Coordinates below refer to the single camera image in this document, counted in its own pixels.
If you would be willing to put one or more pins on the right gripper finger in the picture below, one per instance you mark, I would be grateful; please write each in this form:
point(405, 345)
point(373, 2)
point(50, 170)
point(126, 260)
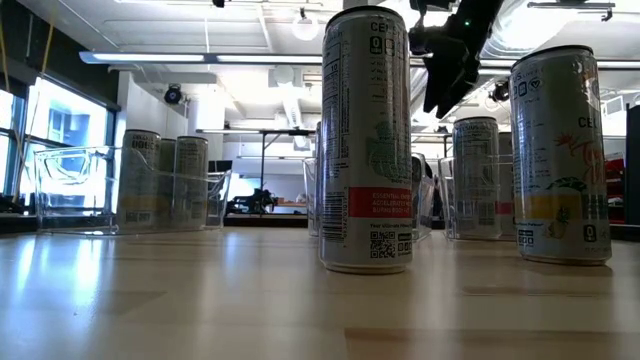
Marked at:
point(442, 75)
point(466, 82)

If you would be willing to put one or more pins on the white Celsius can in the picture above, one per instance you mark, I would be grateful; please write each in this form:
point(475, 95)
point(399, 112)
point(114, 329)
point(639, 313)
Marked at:
point(476, 175)

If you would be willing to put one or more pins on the clear plastic bin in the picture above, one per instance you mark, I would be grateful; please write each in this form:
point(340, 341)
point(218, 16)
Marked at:
point(450, 200)
point(424, 200)
point(75, 200)

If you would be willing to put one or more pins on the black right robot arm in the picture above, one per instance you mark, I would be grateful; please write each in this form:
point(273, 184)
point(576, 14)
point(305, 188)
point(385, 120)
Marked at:
point(482, 15)

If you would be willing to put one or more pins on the black ceiling spotlight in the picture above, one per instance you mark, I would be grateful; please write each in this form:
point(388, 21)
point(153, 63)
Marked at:
point(500, 91)
point(173, 94)

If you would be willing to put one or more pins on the white globe lamp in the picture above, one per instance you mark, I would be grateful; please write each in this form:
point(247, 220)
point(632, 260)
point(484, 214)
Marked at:
point(305, 27)

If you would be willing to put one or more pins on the red storage rack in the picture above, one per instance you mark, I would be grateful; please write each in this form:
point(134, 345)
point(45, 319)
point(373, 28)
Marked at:
point(615, 190)

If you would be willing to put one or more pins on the black tall panel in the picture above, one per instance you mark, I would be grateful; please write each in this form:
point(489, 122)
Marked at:
point(633, 165)

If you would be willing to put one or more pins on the long ceiling light strip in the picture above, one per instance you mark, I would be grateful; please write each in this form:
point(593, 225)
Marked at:
point(200, 57)

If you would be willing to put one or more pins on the silver ventilation duct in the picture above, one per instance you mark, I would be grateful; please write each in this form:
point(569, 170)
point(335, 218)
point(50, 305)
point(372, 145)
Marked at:
point(550, 30)

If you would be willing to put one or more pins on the black ceiling track rail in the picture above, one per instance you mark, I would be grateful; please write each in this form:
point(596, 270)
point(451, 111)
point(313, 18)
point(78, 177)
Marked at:
point(570, 5)

